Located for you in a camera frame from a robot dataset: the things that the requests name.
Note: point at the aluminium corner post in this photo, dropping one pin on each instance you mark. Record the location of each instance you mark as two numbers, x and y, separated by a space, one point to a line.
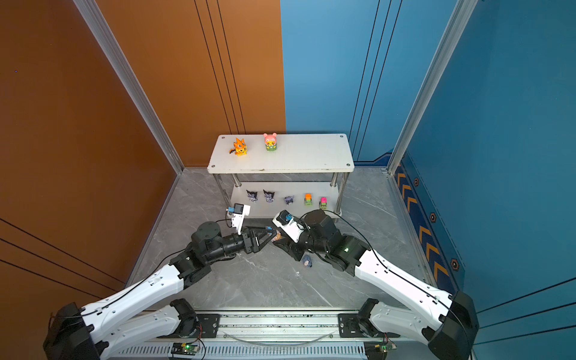
456 25
103 34

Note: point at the green orange toy truck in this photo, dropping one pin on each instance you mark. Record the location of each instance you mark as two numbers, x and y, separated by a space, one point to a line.
308 199

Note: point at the aluminium rail frame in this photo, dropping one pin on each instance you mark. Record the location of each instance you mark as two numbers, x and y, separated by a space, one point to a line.
279 334

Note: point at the right green circuit board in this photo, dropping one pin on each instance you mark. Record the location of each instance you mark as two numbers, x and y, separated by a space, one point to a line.
377 351

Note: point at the orange yellow duck toy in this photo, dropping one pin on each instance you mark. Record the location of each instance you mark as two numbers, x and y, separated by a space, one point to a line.
239 147

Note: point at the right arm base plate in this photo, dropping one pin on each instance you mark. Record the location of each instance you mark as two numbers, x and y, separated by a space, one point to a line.
351 325

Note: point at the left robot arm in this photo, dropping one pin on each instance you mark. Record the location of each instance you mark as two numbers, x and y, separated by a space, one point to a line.
105 327

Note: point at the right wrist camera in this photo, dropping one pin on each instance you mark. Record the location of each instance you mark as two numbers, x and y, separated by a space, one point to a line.
289 225

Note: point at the small blue figure toy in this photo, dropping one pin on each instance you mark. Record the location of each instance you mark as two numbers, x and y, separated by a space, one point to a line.
306 261

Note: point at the pink yellow bear toy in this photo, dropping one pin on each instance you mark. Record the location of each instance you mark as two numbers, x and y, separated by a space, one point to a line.
270 141

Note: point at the black white Kuromi figure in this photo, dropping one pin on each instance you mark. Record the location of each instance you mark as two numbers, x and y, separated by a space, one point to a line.
252 195

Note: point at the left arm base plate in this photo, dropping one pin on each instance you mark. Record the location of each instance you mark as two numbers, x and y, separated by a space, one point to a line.
204 325

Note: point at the white two-tier shelf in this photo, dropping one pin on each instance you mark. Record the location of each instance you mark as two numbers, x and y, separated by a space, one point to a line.
327 153

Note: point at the pink green toy car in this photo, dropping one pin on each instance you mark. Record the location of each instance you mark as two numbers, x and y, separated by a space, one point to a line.
323 203

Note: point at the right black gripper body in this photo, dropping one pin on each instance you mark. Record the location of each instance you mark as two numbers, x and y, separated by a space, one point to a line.
307 244

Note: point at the left green circuit board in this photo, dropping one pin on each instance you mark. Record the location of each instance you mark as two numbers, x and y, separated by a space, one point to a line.
181 350

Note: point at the left aluminium corner post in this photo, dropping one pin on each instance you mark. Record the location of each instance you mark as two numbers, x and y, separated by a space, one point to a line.
103 34

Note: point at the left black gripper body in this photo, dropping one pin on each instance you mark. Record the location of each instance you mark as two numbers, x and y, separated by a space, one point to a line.
232 245

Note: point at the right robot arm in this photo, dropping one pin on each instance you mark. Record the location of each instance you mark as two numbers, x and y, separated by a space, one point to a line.
445 322

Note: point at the right aluminium corner post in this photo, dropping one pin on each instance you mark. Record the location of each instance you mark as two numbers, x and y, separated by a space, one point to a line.
456 25

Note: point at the blue Stitch ice-cream toy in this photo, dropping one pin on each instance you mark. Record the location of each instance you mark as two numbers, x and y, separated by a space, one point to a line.
275 235

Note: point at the green circuit board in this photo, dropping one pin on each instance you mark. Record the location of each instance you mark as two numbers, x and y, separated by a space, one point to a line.
181 350
377 351

